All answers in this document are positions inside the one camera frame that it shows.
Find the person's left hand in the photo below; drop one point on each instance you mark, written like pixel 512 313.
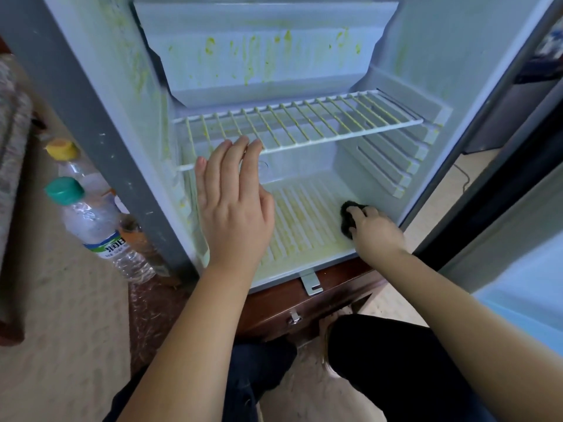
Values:
pixel 233 211

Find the person's right hand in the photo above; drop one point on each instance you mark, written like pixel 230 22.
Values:
pixel 376 237

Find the dark grey cloth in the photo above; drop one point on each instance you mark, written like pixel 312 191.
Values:
pixel 349 222

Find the green cap water bottle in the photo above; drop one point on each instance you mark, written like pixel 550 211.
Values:
pixel 97 228

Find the fridge door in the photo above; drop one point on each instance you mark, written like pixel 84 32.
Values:
pixel 519 277

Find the orange soda bottle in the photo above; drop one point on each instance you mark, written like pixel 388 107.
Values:
pixel 75 167

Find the grey mini fridge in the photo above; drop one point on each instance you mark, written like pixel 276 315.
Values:
pixel 88 110

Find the person's left forearm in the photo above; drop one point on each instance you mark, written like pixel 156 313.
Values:
pixel 189 356

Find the person's right forearm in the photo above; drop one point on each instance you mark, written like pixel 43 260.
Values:
pixel 475 338

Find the person's dark trousers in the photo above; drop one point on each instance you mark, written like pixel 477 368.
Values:
pixel 405 369

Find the dark red wooden stand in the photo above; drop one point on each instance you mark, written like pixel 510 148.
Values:
pixel 290 307

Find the dark cabinet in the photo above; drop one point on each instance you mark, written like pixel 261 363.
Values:
pixel 510 101

